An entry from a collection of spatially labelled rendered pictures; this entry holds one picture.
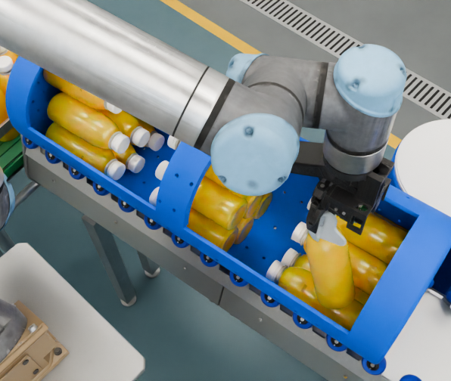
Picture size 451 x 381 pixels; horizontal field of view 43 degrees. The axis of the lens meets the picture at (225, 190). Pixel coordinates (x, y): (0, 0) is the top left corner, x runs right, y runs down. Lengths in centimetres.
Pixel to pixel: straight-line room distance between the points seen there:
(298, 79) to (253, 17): 248
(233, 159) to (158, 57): 11
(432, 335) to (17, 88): 95
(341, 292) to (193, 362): 119
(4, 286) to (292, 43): 222
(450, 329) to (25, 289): 80
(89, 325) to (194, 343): 120
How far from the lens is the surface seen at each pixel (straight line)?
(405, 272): 92
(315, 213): 81
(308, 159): 79
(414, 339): 121
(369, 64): 63
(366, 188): 75
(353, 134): 66
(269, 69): 63
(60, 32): 54
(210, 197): 106
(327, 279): 96
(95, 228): 167
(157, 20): 312
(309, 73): 64
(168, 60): 53
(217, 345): 213
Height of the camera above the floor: 203
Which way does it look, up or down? 58 degrees down
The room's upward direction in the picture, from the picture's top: 2 degrees counter-clockwise
